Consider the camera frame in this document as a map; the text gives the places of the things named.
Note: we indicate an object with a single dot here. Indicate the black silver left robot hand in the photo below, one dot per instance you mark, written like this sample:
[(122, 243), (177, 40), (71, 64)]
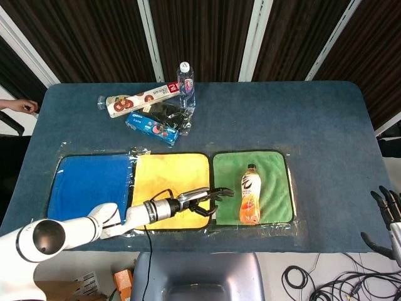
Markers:
[(194, 197)]

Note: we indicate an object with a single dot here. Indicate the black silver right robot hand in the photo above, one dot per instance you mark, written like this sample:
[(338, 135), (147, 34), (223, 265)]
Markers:
[(395, 232)]

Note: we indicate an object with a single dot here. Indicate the orange drink bottle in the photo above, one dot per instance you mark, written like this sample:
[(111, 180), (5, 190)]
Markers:
[(250, 200)]

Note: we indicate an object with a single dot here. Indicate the clear water bottle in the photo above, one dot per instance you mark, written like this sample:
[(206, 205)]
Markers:
[(186, 91)]

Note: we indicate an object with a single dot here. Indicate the yellow cloth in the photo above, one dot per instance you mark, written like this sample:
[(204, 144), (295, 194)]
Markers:
[(170, 172)]

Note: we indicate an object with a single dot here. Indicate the green cloth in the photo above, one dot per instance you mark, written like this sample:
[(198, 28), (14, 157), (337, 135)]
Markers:
[(228, 175)]

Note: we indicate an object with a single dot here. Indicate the clear plastic film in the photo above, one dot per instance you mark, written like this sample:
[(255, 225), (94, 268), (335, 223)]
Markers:
[(175, 236)]

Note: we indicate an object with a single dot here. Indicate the grey robot torso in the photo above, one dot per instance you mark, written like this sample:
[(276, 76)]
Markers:
[(197, 276)]

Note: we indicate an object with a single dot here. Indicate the blue Oreo box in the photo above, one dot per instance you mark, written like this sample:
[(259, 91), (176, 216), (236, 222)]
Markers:
[(150, 127)]

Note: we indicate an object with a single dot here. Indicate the black plastic wrapper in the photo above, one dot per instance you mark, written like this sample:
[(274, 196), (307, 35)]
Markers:
[(166, 111)]

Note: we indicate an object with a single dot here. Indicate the blue cloth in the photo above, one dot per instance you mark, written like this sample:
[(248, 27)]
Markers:
[(91, 182)]

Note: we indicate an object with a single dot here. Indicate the orange block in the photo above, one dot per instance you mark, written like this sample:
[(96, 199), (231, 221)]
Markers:
[(122, 280)]

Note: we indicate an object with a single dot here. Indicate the long white cookie box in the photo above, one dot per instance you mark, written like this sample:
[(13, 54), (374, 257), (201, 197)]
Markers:
[(138, 100)]

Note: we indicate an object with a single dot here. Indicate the brown cardboard box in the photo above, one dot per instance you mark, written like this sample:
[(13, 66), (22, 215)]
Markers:
[(62, 290)]

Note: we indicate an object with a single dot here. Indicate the black chair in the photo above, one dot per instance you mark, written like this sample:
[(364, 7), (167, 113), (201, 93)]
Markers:
[(11, 123)]

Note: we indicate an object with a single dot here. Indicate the white partition post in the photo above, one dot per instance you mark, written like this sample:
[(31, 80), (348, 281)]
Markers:
[(152, 40), (336, 40), (28, 51), (255, 40)]

